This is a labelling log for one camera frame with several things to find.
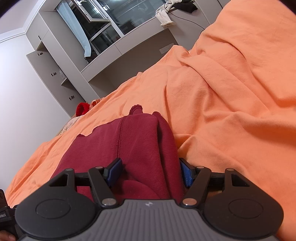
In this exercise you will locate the window with open sash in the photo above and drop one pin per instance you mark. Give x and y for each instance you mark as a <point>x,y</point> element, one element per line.
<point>105,22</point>

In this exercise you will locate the person's left hand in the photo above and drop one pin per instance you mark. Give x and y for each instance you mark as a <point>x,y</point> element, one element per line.
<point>6,236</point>

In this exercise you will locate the dark red knit sweater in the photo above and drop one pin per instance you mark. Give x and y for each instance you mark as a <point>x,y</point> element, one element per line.
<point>145,144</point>

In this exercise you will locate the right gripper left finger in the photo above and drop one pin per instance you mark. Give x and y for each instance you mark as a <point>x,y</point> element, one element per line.
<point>102,179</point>

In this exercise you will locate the open grey wardrobe door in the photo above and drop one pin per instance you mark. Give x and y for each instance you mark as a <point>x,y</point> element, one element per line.
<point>48,70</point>

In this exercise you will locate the white garment on ledge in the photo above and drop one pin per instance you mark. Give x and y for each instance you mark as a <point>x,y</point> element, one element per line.
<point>162,13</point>

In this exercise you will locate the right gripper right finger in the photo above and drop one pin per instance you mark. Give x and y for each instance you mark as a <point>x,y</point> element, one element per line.
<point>196,180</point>

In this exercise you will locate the black garment on ledge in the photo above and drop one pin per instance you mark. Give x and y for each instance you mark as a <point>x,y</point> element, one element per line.
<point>186,6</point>

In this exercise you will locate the grey built-in wardrobe unit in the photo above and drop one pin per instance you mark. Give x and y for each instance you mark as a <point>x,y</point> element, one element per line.
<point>131,54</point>

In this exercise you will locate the bright red plush item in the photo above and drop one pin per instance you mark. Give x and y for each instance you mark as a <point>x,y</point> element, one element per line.
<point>82,108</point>

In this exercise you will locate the floral patterned pillow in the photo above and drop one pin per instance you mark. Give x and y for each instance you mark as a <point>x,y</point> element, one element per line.
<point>69,124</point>

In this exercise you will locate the left light blue curtain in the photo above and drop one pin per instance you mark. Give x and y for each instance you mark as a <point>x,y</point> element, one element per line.
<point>70,19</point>

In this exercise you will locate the orange bed cover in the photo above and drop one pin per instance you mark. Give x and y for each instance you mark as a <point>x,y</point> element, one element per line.
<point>230,103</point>

